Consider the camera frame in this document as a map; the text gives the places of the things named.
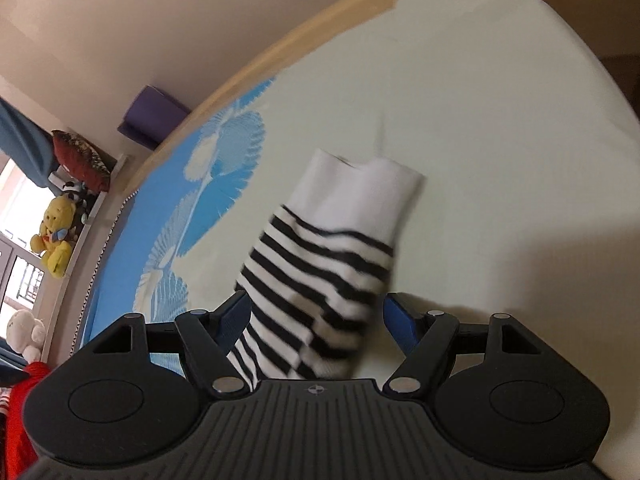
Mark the red knitted garment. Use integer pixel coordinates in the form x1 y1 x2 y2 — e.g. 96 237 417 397
1 361 50 479

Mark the yellow plush toy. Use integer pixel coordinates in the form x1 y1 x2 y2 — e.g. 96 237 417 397
29 195 76 278

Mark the purple box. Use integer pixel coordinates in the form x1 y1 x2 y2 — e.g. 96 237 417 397
117 86 191 151

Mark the black white striped sweater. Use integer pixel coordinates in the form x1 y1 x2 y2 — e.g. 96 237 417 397
228 151 424 388

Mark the blue curtain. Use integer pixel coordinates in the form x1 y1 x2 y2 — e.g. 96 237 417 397
0 100 58 193

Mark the white plush toy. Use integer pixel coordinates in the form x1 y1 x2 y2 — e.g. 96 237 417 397
6 310 47 364

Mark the dark red patterned cushion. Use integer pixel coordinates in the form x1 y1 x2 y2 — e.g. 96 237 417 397
52 130 111 194

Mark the blue and cream bed sheet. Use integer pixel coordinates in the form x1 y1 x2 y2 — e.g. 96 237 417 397
80 0 639 479

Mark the wooden bed frame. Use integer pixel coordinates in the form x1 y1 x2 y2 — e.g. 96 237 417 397
42 0 397 366

